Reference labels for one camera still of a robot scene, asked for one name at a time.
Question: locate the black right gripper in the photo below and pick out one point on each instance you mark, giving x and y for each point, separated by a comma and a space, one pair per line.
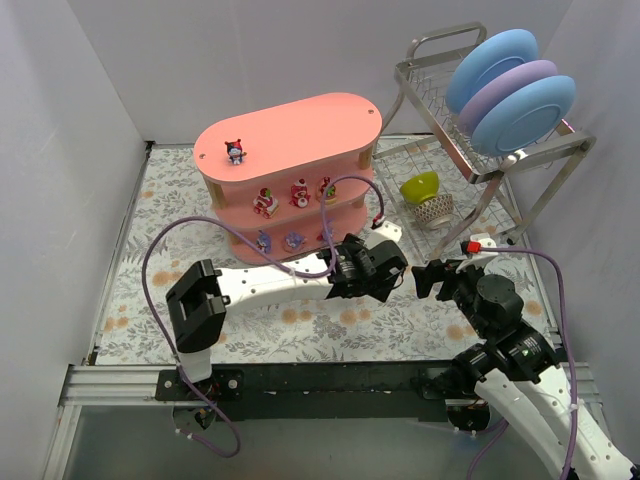
441, 278

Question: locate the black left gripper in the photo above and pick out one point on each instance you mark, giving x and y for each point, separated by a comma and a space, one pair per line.
382, 270

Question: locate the purple bunny with red bow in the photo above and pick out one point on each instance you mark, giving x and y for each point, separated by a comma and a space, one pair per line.
325, 234

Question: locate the pink bear holding white toy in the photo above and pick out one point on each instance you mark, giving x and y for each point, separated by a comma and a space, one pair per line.
299, 194

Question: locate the purple bunny with strawberry cake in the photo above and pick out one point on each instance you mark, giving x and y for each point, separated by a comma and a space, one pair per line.
264, 242

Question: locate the pink bear strawberry cake toy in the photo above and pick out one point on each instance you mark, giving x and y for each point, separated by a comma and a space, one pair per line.
265, 203

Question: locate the red blue cat toy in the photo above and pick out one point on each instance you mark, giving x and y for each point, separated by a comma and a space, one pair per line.
235, 152

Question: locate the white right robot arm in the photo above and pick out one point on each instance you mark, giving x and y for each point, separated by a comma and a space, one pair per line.
516, 370

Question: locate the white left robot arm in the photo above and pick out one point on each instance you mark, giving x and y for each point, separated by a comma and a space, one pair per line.
204, 297

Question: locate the pink three-tier wooden shelf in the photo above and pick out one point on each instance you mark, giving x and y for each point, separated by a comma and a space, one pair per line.
327, 135

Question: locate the brown patterned ceramic bowl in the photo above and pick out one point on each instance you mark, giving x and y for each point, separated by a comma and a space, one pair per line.
435, 212

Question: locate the green bowl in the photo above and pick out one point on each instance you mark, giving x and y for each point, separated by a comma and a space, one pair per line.
420, 188

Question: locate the blue front plate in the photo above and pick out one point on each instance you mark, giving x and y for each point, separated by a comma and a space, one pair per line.
524, 116

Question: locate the blue plate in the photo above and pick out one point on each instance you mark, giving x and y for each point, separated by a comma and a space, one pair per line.
492, 58
524, 116

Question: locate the metal dish rack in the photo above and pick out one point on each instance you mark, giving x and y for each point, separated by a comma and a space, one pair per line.
477, 182

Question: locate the purple plate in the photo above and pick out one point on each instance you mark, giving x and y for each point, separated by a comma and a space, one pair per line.
498, 89

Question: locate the blue rear plate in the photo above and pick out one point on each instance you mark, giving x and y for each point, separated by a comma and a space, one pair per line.
492, 58

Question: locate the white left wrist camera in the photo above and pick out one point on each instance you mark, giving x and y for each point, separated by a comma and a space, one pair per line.
383, 232

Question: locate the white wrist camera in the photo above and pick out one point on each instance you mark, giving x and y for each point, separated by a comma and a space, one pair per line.
383, 232
479, 251

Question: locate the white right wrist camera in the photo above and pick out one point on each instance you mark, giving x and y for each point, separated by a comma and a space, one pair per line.
479, 251

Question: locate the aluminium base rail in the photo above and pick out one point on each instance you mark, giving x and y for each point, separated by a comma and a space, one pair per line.
283, 391

